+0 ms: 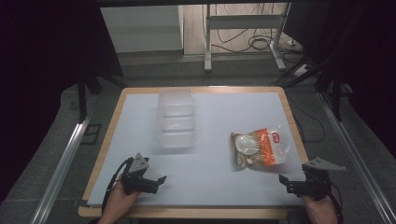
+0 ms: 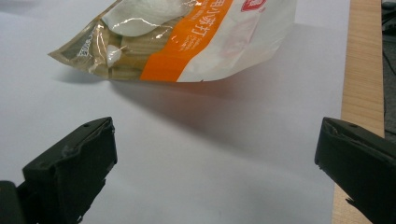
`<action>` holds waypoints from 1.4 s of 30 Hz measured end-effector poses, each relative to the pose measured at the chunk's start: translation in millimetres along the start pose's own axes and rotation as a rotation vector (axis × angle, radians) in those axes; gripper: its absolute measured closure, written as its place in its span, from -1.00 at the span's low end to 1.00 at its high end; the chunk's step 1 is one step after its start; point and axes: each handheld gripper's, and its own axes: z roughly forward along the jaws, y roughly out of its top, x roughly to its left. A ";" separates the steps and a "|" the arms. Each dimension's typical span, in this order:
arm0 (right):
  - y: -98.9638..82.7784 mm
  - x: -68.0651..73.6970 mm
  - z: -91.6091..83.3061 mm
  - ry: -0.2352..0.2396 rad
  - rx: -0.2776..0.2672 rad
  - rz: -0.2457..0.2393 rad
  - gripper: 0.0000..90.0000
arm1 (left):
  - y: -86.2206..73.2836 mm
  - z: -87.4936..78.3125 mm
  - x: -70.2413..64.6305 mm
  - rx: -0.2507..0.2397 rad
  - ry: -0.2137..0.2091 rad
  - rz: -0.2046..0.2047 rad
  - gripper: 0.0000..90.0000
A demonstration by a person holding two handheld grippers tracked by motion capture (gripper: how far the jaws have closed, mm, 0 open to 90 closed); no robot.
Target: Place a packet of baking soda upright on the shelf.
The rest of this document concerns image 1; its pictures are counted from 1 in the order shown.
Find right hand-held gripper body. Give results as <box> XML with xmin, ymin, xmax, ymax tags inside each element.
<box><xmin>291</xmin><ymin>156</ymin><xmax>347</xmax><ymax>202</ymax></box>

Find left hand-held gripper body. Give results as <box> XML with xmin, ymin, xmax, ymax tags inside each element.
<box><xmin>120</xmin><ymin>151</ymin><xmax>157</xmax><ymax>196</ymax></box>

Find person's right hand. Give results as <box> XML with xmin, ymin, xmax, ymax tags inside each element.
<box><xmin>303</xmin><ymin>193</ymin><xmax>339</xmax><ymax>224</ymax></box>

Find person's left hand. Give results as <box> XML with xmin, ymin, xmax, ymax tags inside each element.
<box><xmin>105</xmin><ymin>181</ymin><xmax>142</xmax><ymax>218</ymax></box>

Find orange and clear snack bag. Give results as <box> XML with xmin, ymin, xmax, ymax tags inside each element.
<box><xmin>230</xmin><ymin>125</ymin><xmax>291</xmax><ymax>172</ymax></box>

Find white table mat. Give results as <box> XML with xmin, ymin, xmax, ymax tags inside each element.
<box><xmin>86</xmin><ymin>91</ymin><xmax>305</xmax><ymax>207</ymax></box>

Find black floor grille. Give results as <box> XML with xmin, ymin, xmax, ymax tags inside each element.
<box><xmin>80</xmin><ymin>123</ymin><xmax>103</xmax><ymax>146</ymax></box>

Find clear plastic container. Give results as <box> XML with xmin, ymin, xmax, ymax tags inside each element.
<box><xmin>155</xmin><ymin>89</ymin><xmax>198</xmax><ymax>149</ymax></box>

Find black metal stand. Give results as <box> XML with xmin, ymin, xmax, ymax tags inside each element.
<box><xmin>313</xmin><ymin>62</ymin><xmax>353</xmax><ymax>123</ymax></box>
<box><xmin>75</xmin><ymin>70</ymin><xmax>128</xmax><ymax>123</ymax></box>

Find white power strip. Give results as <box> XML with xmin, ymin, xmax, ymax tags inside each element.
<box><xmin>292</xmin><ymin>63</ymin><xmax>310</xmax><ymax>77</ymax></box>

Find white panel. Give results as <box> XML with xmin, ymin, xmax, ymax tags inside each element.
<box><xmin>99</xmin><ymin>5</ymin><xmax>184</xmax><ymax>53</ymax></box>

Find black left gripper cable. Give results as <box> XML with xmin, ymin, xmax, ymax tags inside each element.
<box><xmin>101</xmin><ymin>157</ymin><xmax>134</xmax><ymax>214</ymax></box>

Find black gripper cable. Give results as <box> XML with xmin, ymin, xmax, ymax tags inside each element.
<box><xmin>101</xmin><ymin>157</ymin><xmax>134</xmax><ymax>214</ymax></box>
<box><xmin>326</xmin><ymin>182</ymin><xmax>344</xmax><ymax>224</ymax></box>

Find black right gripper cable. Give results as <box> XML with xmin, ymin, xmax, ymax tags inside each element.
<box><xmin>326</xmin><ymin>182</ymin><xmax>344</xmax><ymax>224</ymax></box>

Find aluminium rail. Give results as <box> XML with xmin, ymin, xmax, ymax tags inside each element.
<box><xmin>317</xmin><ymin>91</ymin><xmax>396</xmax><ymax>224</ymax></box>
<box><xmin>30</xmin><ymin>114</ymin><xmax>92</xmax><ymax>224</ymax></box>

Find black cables on floor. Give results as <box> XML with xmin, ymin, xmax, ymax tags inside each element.
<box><xmin>211</xmin><ymin>3</ymin><xmax>304</xmax><ymax>54</ymax></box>

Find white metal desk frame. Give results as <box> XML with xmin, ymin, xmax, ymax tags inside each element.
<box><xmin>203</xmin><ymin>2</ymin><xmax>292</xmax><ymax>73</ymax></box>

